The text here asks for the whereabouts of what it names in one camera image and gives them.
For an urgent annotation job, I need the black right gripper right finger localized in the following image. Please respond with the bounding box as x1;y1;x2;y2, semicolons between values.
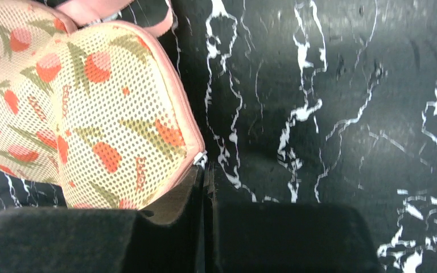
203;164;383;272

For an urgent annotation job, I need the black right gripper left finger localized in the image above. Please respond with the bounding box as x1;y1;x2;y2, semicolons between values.
0;167;203;272

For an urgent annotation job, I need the floral mesh laundry bag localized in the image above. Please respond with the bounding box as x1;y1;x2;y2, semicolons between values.
0;1;207;209

